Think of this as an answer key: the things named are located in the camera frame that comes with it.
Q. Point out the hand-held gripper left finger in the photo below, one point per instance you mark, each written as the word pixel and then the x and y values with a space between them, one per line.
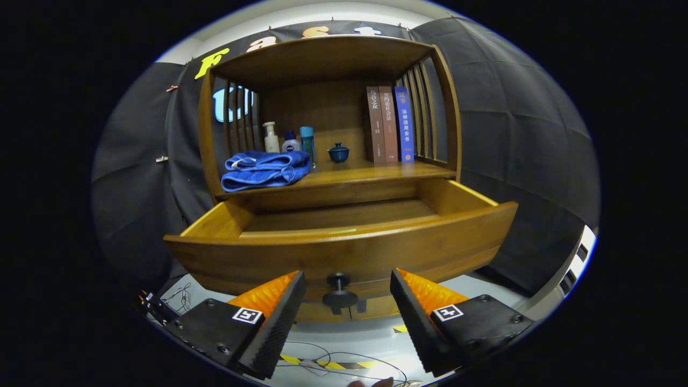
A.
pixel 277 333

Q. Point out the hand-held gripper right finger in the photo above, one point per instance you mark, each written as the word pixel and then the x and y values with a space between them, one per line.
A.
pixel 416 328

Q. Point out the wooden cabinet door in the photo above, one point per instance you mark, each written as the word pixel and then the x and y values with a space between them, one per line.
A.
pixel 314 313
pixel 381 307

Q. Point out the wooden countertop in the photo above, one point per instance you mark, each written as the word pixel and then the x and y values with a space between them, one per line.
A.
pixel 365 172

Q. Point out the wooden cabinet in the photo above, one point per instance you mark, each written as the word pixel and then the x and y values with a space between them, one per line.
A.
pixel 322 59

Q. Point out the yellow tape piece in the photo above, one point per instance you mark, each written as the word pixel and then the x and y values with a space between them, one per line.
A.
pixel 400 328

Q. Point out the yellow black striped tape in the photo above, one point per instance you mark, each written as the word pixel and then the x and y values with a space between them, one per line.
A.
pixel 333 365

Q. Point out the blue folded towel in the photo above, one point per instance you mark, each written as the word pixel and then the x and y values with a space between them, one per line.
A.
pixel 263 169

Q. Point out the white bottle with blue cap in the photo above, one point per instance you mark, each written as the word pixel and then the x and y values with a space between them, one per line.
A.
pixel 291 145

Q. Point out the blue lidded teacup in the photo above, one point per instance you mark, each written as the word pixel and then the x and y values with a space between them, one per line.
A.
pixel 338 154

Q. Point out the white pump bottle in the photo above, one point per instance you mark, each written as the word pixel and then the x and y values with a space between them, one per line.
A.
pixel 271 142

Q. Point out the clear blue bottle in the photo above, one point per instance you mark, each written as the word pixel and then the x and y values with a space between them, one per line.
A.
pixel 307 142

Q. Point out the reddish brown book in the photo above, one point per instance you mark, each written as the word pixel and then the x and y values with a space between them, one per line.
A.
pixel 389 129

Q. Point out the blue book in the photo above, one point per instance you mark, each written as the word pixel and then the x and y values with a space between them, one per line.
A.
pixel 404 126

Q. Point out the dark brown book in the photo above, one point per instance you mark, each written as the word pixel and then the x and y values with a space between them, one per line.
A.
pixel 374 129

